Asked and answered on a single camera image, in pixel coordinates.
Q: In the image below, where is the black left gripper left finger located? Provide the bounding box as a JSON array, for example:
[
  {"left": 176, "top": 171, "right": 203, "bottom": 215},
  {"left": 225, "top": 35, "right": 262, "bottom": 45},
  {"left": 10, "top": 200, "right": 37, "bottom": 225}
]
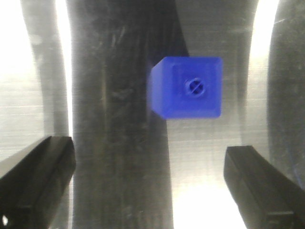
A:
[{"left": 0, "top": 136, "right": 76, "bottom": 229}]

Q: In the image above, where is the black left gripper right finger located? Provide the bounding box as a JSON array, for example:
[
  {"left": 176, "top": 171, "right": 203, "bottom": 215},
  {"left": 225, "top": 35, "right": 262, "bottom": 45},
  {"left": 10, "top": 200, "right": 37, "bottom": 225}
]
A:
[{"left": 224, "top": 146, "right": 305, "bottom": 229}]

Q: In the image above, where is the blue block part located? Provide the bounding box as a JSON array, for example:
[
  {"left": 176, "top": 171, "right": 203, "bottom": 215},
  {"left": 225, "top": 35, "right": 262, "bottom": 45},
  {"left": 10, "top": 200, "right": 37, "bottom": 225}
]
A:
[{"left": 148, "top": 57, "right": 223, "bottom": 120}]

